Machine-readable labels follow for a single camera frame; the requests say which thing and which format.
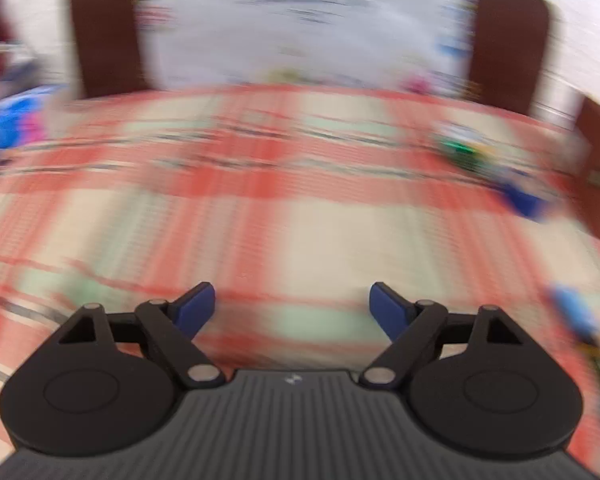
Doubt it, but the blue pink cloth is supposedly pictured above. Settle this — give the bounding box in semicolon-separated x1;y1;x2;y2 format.
0;85;53;153

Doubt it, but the brown wooden headboard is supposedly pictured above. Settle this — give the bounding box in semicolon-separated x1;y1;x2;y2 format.
67;0;566;116

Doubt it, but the light blue plastic piece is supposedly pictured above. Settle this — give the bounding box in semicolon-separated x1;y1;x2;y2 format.
550;284;600;348

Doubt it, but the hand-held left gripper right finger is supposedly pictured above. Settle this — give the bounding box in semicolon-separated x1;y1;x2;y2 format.
360;281;526;391

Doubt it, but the green plastic piece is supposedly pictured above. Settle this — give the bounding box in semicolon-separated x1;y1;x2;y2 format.
432;127;486;171

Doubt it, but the red plaid bed sheet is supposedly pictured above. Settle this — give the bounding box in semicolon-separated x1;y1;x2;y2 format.
0;82;600;461

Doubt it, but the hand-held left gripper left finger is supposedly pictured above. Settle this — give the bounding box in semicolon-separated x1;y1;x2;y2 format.
57;281;226;391

